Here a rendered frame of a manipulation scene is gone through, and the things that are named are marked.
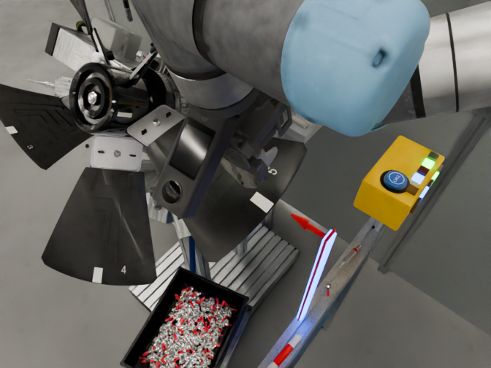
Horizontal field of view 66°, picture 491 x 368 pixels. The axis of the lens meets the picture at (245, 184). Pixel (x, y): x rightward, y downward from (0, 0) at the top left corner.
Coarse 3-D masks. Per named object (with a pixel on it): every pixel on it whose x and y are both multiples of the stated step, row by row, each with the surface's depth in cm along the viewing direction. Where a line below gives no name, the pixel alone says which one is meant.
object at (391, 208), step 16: (400, 144) 77; (416, 144) 77; (384, 160) 75; (400, 160) 75; (416, 160) 75; (368, 176) 72; (384, 176) 72; (432, 176) 72; (368, 192) 73; (384, 192) 70; (400, 192) 70; (368, 208) 76; (384, 208) 73; (400, 208) 70; (384, 224) 76; (400, 224) 73
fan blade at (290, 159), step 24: (168, 144) 61; (288, 144) 58; (288, 168) 56; (216, 192) 56; (240, 192) 56; (264, 192) 55; (216, 216) 55; (240, 216) 54; (264, 216) 54; (216, 240) 54; (240, 240) 53
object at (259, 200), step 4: (256, 192) 55; (256, 196) 55; (260, 196) 55; (252, 200) 55; (256, 200) 55; (260, 200) 55; (264, 200) 54; (268, 200) 54; (256, 204) 54; (260, 204) 54; (264, 204) 54; (268, 204) 54; (272, 204) 54; (264, 208) 54; (268, 208) 54
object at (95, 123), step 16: (96, 64) 61; (80, 80) 65; (96, 80) 62; (112, 80) 60; (128, 80) 63; (144, 80) 70; (160, 80) 69; (80, 96) 64; (112, 96) 60; (128, 96) 62; (144, 96) 65; (160, 96) 69; (80, 112) 66; (96, 112) 63; (112, 112) 61; (128, 112) 63; (144, 112) 66; (80, 128) 65; (96, 128) 62; (112, 128) 63
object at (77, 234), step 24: (96, 168) 69; (72, 192) 70; (96, 192) 70; (120, 192) 71; (144, 192) 73; (72, 216) 70; (96, 216) 71; (120, 216) 72; (144, 216) 73; (72, 240) 72; (96, 240) 72; (120, 240) 73; (144, 240) 74; (48, 264) 74; (72, 264) 73; (96, 264) 73; (144, 264) 74
